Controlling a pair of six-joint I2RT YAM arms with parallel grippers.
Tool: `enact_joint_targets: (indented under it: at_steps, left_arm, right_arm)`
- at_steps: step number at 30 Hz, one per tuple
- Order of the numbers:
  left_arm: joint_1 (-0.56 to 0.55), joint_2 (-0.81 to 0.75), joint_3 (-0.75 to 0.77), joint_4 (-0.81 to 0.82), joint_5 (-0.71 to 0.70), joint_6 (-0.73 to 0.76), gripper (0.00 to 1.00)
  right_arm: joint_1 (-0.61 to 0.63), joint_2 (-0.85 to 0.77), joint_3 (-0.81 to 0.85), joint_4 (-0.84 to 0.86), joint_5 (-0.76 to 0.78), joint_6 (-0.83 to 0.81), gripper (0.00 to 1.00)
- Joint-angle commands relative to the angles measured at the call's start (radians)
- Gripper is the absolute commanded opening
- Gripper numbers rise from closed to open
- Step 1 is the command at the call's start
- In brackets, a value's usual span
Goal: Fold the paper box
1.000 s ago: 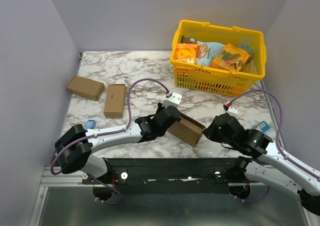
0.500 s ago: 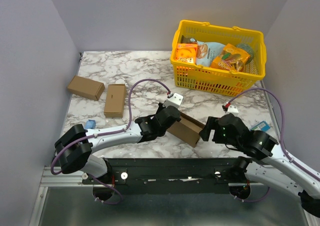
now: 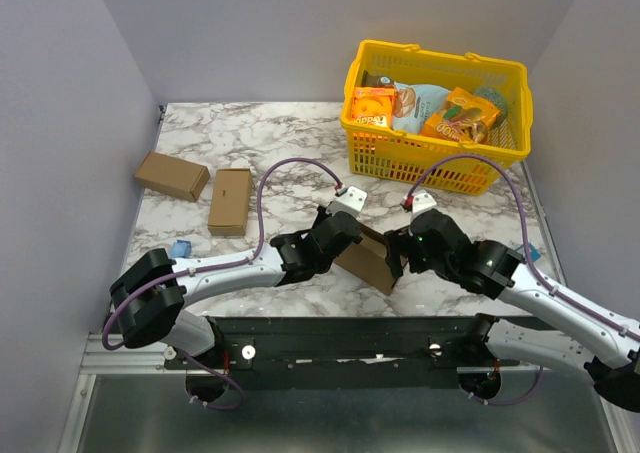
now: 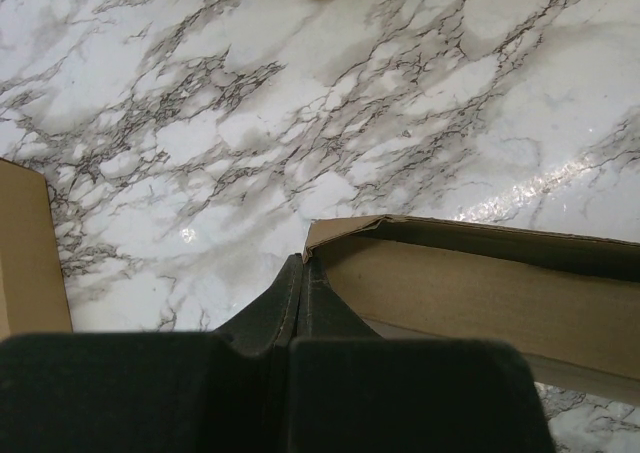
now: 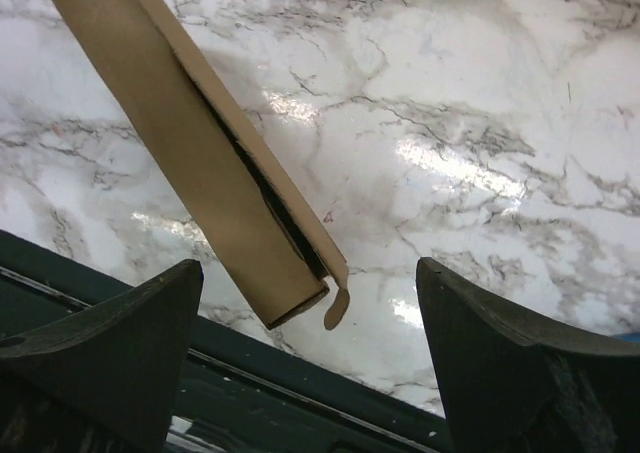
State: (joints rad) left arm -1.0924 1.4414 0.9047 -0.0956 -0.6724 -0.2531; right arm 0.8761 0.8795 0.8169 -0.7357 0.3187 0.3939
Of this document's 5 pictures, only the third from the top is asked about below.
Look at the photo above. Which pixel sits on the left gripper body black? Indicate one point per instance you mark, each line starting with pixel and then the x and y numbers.
pixel 316 228

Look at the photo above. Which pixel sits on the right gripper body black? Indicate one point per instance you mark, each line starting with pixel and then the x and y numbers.
pixel 398 246

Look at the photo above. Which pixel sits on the cardboard box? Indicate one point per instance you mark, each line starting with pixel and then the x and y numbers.
pixel 228 216
pixel 172 176
pixel 367 261

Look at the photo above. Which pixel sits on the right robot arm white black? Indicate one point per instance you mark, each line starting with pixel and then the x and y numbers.
pixel 601 346

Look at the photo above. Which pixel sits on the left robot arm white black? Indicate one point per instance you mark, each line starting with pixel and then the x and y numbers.
pixel 151 297

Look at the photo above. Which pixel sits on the blue box right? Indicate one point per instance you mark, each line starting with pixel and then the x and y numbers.
pixel 529 250

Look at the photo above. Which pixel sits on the blue box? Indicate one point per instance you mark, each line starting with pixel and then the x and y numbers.
pixel 529 250
pixel 180 249

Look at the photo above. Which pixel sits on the folded cardboard box upright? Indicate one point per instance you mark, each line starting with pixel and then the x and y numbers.
pixel 228 216

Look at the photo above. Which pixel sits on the orange Daddy snack box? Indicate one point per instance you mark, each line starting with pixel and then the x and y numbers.
pixel 373 106

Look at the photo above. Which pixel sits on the blue box left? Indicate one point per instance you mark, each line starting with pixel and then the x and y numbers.
pixel 180 249

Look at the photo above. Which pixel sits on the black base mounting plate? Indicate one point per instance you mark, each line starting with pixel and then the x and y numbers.
pixel 313 353

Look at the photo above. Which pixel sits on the orange snack bag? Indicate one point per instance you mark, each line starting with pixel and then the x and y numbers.
pixel 462 118

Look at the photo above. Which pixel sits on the yellow plastic shopping basket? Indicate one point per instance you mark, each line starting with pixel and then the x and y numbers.
pixel 460 167

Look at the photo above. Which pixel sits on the light blue snack bag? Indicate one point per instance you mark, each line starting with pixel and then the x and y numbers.
pixel 414 104

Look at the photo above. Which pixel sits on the green scouring pad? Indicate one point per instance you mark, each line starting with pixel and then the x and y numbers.
pixel 495 97

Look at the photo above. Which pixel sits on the dark brown snack packet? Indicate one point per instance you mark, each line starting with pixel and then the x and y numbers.
pixel 376 81

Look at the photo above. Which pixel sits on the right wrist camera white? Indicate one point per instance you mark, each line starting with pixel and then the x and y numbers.
pixel 418 203

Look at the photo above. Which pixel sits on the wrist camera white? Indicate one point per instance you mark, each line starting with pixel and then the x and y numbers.
pixel 348 199
pixel 418 203

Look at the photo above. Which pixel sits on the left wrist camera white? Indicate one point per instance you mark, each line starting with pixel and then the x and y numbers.
pixel 348 199

